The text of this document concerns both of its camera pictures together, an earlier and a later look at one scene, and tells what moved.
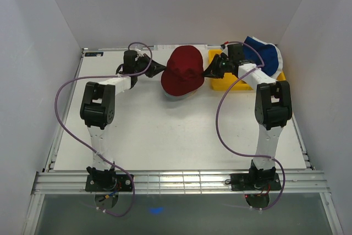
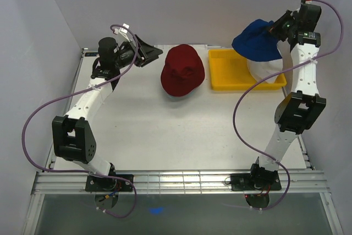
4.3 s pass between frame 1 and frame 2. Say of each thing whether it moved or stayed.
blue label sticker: stayed
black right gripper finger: moved
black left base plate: stayed
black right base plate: stayed
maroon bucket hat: stayed
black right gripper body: moved
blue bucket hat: moved
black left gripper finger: moved
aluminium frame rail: stayed
